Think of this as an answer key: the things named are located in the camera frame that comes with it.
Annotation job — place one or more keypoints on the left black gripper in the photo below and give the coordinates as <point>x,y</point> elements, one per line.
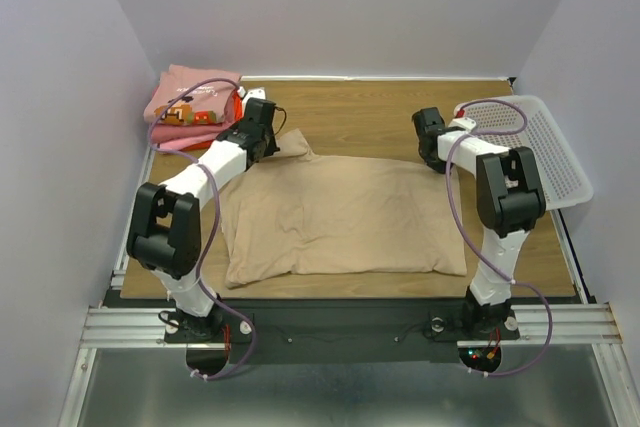
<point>273,145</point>

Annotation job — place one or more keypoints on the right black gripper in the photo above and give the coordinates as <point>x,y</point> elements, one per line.
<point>430,152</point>

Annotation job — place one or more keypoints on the beige t shirt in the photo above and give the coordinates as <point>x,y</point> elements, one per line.
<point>301,213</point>

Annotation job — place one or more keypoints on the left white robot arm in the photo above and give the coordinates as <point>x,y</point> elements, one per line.
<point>174,223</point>

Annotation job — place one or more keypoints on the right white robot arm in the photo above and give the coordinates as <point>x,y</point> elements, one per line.
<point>509,202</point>

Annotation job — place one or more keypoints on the orange folded shirt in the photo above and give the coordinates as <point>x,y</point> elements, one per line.
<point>235,108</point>

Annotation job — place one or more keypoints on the pink printed folded shirt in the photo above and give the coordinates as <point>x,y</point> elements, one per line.
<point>202,94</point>

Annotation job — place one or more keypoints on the light pink folded shirt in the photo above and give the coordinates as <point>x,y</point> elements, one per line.
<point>188,143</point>

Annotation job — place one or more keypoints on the dark pink folded shirt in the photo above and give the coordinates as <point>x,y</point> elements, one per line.
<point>162,133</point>

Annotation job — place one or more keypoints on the white plastic basket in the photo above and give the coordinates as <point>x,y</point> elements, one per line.
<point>525,121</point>

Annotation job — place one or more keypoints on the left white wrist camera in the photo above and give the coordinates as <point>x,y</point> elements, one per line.
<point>253,93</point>

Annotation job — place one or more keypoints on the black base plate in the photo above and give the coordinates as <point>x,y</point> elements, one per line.
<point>348,331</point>

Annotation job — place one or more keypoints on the aluminium frame rail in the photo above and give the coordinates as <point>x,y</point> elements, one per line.
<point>106,328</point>

